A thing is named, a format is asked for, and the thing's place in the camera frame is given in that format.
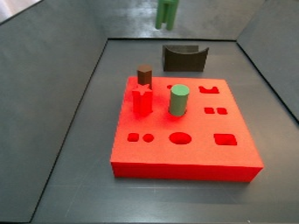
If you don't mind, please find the green three prong object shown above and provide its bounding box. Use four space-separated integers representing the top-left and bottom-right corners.
155 0 179 31

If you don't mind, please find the red peg board block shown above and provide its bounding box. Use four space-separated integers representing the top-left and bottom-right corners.
110 76 265 182

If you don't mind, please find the black curved fixture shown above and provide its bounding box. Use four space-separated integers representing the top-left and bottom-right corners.
163 45 210 72

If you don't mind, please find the red star peg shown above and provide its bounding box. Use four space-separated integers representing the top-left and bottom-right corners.
133 84 154 116

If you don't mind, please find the green cylinder peg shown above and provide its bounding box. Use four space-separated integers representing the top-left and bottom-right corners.
169 84 191 116

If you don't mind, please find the dark brown hexagonal peg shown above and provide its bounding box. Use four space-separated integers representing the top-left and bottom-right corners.
137 65 153 85

